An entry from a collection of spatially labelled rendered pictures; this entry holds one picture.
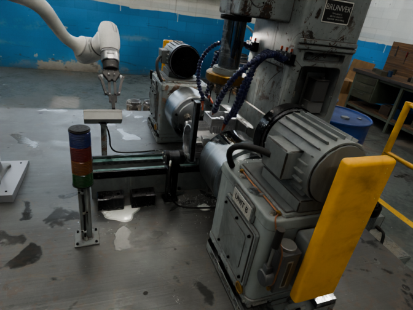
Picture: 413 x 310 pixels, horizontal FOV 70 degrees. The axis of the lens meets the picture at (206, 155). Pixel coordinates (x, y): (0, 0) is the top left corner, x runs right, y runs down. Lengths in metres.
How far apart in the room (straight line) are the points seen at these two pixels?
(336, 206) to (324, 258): 0.15
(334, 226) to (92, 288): 0.69
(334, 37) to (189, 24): 5.83
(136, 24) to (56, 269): 6.09
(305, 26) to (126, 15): 5.77
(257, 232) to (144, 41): 6.30
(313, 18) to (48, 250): 1.22
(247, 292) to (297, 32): 0.90
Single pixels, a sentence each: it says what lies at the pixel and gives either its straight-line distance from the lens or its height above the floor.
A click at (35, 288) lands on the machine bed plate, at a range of 1.04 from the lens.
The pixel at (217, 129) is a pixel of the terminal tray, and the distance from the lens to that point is 1.30.
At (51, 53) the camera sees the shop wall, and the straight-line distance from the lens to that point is 6.94.
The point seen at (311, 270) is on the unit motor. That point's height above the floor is 1.06.
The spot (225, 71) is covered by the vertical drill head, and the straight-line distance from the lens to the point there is 1.23.
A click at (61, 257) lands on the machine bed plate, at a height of 0.80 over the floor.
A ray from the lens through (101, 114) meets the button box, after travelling 1.45.
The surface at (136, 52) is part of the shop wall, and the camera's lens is 6.87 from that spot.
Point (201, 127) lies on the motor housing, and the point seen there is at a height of 1.10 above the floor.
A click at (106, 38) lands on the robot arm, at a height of 1.37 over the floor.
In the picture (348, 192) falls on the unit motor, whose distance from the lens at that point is 0.65.
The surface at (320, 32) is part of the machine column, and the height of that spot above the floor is 1.54.
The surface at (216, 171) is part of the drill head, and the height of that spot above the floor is 1.08.
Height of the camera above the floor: 1.58
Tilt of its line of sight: 27 degrees down
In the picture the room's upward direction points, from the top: 8 degrees clockwise
